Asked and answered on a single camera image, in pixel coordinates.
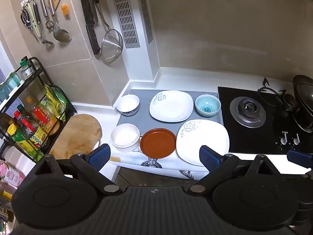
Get green cap jar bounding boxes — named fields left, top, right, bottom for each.
left=20, top=56, right=34, bottom=79

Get red cap sauce bottle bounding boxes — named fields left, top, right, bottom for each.
left=14, top=110, right=48, bottom=148

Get yellow green snack bag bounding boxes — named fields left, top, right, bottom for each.
left=44, top=85, right=68, bottom=122

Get green handled peeler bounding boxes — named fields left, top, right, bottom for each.
left=26, top=3, right=42, bottom=39

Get black pot support ring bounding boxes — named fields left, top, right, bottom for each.
left=257, top=77, right=287, bottom=108

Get white patterned cloth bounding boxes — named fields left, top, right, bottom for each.
left=110, top=146, right=209, bottom=180

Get kitchen scissors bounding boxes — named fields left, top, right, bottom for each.
left=20, top=9, right=38, bottom=41

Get light blue ceramic bowl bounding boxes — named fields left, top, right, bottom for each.
left=195, top=94, right=221, bottom=117

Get yellow cap sauce bottle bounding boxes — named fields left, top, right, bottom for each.
left=7, top=124, right=43, bottom=162

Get grey counter mat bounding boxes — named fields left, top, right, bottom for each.
left=117, top=89, right=223, bottom=136

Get silver gas burner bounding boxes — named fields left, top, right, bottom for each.
left=230, top=97, right=266, bottom=128

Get grey wall vent grille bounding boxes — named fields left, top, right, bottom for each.
left=113, top=0, right=140, bottom=48

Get metal mesh strainer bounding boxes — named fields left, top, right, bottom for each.
left=95, top=4, right=124, bottom=65

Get white square plate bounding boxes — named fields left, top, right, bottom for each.
left=149, top=90, right=194, bottom=123
left=176, top=119, right=230, bottom=167

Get black wire spice rack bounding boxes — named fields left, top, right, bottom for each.
left=1, top=57, right=77, bottom=162

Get brown round plate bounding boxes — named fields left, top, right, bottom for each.
left=140, top=128, right=176, bottom=159

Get white bowl blue pattern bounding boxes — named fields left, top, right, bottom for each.
left=116, top=94, right=140, bottom=116

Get black wok with lid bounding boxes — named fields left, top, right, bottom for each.
left=292, top=75, right=313, bottom=133

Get orange wall hook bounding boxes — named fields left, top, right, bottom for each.
left=61, top=4, right=69, bottom=16

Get cooking oil bottle red label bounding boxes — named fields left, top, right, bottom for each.
left=32, top=102, right=60, bottom=135

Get white plain bowl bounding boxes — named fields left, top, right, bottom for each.
left=110, top=124, right=140, bottom=152

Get black gas stove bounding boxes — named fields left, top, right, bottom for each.
left=218, top=87, right=312, bottom=155

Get round wooden cutting board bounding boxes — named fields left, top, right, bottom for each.
left=49, top=114, right=102, bottom=159

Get black-handled cleaver knife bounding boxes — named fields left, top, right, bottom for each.
left=81, top=0, right=100, bottom=55

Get steel ladle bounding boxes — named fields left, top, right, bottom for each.
left=48, top=0, right=71, bottom=42

